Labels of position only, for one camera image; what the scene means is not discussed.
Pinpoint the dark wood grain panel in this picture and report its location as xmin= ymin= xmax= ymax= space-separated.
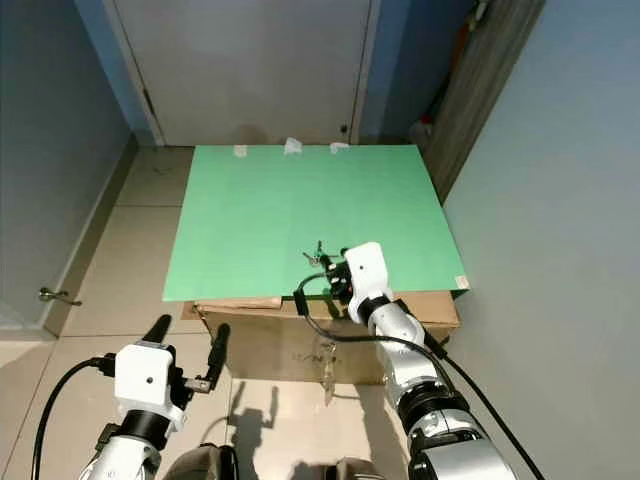
xmin=420 ymin=0 xmax=546 ymax=201

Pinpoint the grey door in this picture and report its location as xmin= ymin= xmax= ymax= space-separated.
xmin=0 ymin=0 xmax=136 ymax=329

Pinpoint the orange and black tool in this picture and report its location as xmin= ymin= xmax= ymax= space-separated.
xmin=435 ymin=0 xmax=491 ymax=126

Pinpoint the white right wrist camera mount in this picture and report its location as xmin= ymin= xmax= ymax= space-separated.
xmin=345 ymin=242 xmax=391 ymax=321

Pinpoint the robot left leg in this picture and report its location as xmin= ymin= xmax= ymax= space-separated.
xmin=165 ymin=445 xmax=241 ymax=480

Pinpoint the brown cardboard box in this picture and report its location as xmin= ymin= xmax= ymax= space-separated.
xmin=182 ymin=290 xmax=461 ymax=386

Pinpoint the green corrugated plastic sheet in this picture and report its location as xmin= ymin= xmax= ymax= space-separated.
xmin=163 ymin=143 xmax=471 ymax=303

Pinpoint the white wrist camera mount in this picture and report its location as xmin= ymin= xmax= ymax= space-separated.
xmin=345 ymin=242 xmax=391 ymax=321
xmin=115 ymin=342 xmax=183 ymax=421

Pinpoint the metal door handle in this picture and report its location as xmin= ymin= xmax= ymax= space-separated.
xmin=38 ymin=287 xmax=83 ymax=306

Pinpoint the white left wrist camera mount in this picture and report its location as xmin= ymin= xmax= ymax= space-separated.
xmin=115 ymin=342 xmax=183 ymax=421

